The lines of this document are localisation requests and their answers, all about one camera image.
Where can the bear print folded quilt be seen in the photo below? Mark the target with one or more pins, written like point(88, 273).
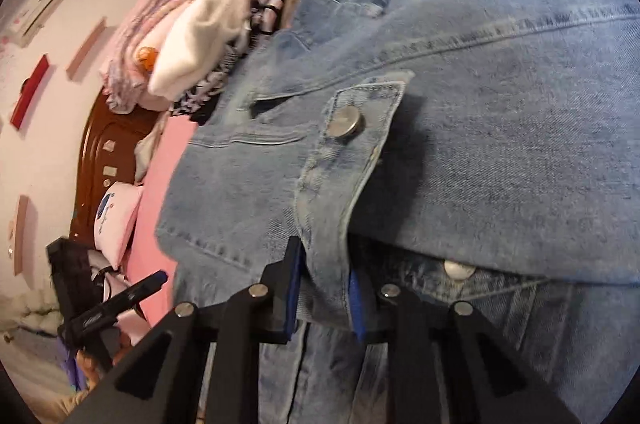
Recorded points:
point(145, 59)

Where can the blue denim jacket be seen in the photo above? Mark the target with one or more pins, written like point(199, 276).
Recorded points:
point(475, 129)

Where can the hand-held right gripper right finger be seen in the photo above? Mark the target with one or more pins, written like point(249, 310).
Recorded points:
point(356, 304)

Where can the white air conditioner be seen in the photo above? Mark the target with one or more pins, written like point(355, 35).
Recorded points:
point(47, 4)

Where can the pink wall shelf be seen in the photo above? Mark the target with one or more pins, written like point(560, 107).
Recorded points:
point(86, 49)
point(21, 234)

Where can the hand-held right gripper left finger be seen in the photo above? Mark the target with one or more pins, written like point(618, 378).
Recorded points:
point(295, 294)

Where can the white folded garment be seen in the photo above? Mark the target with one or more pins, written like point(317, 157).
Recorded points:
point(200, 39)

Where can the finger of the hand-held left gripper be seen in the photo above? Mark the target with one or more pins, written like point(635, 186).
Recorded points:
point(140, 286)

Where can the pink striped folded blanket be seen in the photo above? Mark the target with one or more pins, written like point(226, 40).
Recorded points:
point(125, 49)

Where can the dark wooden headboard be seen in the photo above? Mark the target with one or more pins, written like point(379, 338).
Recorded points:
point(100, 154)

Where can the pink pillow with print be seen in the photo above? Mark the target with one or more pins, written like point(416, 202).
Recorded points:
point(117, 219)

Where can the black and white patterned garment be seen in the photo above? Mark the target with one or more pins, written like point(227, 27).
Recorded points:
point(265, 12)

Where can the red wall shelf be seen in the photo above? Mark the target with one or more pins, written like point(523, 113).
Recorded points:
point(30, 92)

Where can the crumpled white cloth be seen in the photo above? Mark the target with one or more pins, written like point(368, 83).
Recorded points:
point(147, 152)

